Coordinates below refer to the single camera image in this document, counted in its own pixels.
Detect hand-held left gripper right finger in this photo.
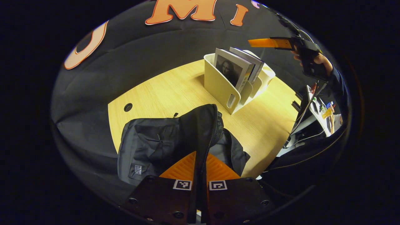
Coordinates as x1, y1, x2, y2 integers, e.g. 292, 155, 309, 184
201, 153, 275, 224

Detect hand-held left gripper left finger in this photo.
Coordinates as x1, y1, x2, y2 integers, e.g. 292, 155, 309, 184
125, 151, 200, 224

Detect blue night scene book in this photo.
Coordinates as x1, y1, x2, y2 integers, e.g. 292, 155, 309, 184
230, 47, 265, 84

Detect portrait cover book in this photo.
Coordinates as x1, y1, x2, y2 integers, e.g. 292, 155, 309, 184
213, 48, 255, 93

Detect black schoolbag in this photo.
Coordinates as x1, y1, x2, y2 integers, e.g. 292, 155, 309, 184
117, 104, 250, 188

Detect white bookshelf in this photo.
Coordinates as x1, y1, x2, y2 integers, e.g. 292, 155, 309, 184
204, 50, 276, 115

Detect white office desk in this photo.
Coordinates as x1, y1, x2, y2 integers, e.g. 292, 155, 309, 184
294, 84, 343, 138

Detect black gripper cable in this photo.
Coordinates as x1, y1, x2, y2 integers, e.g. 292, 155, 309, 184
289, 80, 320, 135

